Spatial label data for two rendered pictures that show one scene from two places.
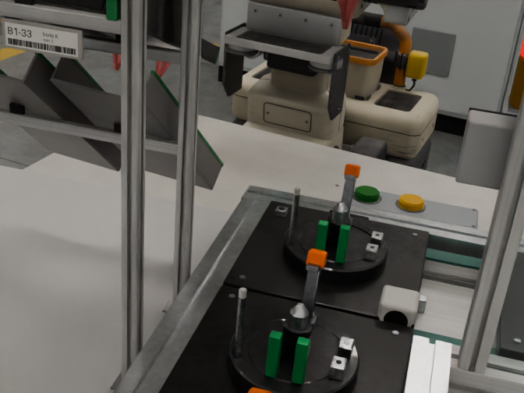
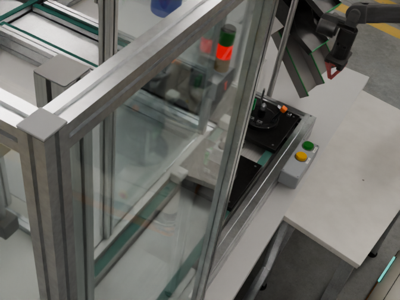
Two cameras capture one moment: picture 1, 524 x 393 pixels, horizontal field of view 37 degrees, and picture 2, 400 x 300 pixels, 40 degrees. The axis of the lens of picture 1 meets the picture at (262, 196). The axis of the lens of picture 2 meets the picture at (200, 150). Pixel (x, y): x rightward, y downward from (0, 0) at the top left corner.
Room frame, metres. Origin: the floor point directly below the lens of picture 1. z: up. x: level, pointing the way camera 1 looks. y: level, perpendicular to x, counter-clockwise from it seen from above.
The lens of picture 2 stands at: (0.99, -1.75, 2.31)
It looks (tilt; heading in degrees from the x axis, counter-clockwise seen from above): 44 degrees down; 100
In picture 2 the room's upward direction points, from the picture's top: 10 degrees clockwise
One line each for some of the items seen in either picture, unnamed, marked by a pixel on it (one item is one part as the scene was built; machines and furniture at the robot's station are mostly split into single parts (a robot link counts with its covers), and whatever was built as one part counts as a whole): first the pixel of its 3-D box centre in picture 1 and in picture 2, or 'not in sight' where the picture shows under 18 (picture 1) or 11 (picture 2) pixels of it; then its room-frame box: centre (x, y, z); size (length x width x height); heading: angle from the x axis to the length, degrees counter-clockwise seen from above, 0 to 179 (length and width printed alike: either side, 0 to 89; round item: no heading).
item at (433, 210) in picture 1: (407, 221); (299, 162); (1.09, -0.23, 0.93); 0.21 x 0.07 x 0.06; 77
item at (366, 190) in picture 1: (366, 196); (308, 146); (1.11, -0.17, 0.96); 0.04 x 0.04 x 0.02
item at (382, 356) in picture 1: (296, 334); not in sight; (0.67, -0.05, 1.01); 0.24 x 0.24 x 0.13; 77
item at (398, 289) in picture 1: (338, 228); (262, 111); (0.91, -0.10, 1.01); 0.24 x 0.24 x 0.13; 77
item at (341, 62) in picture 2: not in sight; (340, 50); (1.11, -0.10, 1.35); 0.10 x 0.07 x 0.07; 77
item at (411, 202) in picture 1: (410, 204); (300, 156); (1.09, -0.23, 0.96); 0.04 x 0.04 x 0.02
